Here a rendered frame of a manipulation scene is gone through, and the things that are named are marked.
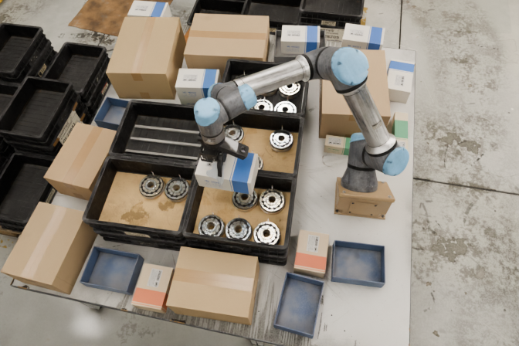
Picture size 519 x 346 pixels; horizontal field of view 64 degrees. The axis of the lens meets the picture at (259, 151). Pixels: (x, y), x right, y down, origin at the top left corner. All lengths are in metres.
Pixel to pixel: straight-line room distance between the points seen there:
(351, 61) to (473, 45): 2.40
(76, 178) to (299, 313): 1.08
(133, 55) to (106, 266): 1.02
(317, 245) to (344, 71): 0.72
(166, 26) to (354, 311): 1.64
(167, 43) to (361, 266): 1.41
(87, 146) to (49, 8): 2.47
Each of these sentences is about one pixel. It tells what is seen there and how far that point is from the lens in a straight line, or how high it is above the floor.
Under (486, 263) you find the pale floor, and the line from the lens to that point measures 2.76.
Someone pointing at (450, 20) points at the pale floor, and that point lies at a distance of 3.86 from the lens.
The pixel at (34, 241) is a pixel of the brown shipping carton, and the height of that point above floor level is 0.86.
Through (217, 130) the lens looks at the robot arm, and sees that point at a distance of 1.25.
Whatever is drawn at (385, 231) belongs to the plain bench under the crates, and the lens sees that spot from 1.87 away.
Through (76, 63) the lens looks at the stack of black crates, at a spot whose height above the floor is 0.38.
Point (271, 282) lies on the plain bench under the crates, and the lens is 1.75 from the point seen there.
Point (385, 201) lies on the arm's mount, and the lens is 1.73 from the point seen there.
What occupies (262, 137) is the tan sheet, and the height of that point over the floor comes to 0.83.
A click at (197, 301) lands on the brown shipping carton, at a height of 0.86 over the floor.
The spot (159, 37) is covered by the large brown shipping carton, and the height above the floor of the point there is 0.90.
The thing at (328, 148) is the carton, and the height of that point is 0.74.
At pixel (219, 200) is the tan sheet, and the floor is 0.83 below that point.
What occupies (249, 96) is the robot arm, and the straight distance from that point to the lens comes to 1.25.
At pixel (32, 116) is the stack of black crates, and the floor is 0.49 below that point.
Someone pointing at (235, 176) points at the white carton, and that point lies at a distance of 1.44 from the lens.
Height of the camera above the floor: 2.40
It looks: 59 degrees down
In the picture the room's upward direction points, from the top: 5 degrees counter-clockwise
